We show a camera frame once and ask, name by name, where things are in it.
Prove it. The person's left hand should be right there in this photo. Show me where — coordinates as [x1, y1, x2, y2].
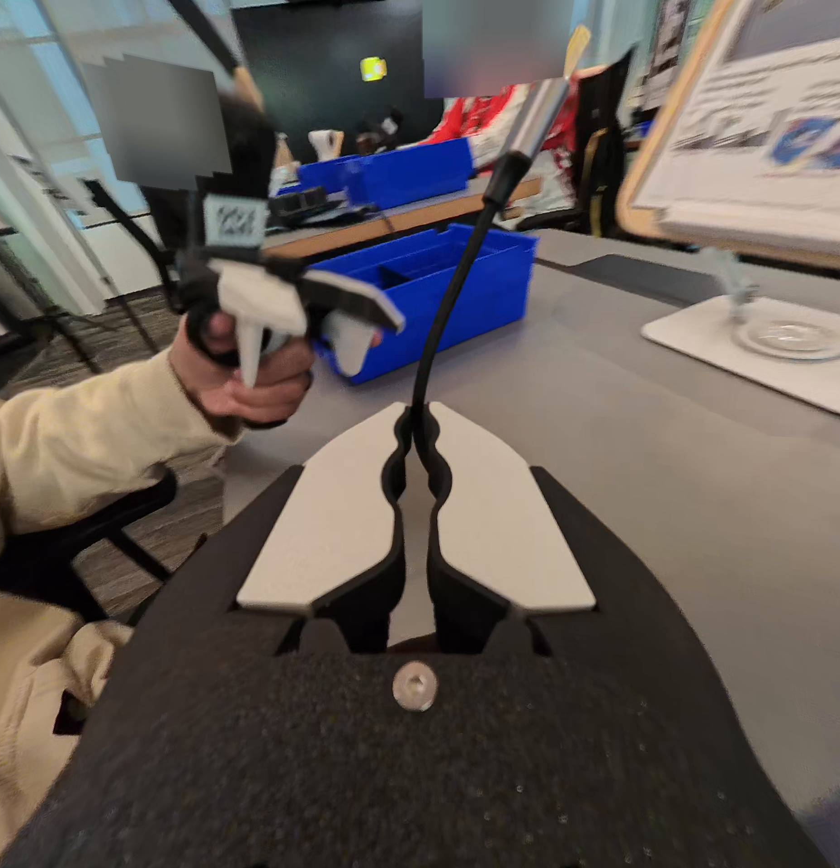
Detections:
[168, 308, 315, 429]

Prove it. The black cloth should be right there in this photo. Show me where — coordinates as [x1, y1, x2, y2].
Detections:
[572, 51, 634, 238]

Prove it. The blue plastic bin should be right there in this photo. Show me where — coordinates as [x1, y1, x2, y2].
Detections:
[345, 137, 477, 210]
[297, 155, 367, 199]
[310, 224, 539, 385]

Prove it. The black office chair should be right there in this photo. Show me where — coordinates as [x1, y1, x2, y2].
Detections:
[515, 203, 597, 235]
[0, 468, 211, 625]

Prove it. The person's left forearm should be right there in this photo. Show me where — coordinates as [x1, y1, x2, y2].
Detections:
[0, 349, 243, 564]

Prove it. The printed instruction sheet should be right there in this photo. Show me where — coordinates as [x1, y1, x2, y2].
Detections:
[633, 0, 840, 225]

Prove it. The white and wooden book stand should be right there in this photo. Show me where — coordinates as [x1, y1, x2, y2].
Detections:
[615, 0, 840, 418]

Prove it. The wooden table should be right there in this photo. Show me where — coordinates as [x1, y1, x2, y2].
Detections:
[264, 176, 543, 262]

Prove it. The large black screen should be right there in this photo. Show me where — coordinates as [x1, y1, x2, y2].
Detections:
[231, 3, 428, 160]

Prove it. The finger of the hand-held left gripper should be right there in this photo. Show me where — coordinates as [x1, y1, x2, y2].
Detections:
[303, 269, 406, 378]

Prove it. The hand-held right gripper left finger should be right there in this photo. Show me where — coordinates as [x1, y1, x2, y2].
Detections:
[237, 401, 409, 653]

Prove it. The red and white printed cloth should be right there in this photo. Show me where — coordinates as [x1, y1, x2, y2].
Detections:
[420, 85, 577, 198]

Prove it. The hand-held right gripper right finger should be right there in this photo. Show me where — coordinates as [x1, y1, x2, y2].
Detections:
[423, 401, 597, 655]

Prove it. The black cable with grey plugs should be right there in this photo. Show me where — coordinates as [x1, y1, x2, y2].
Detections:
[412, 78, 573, 462]

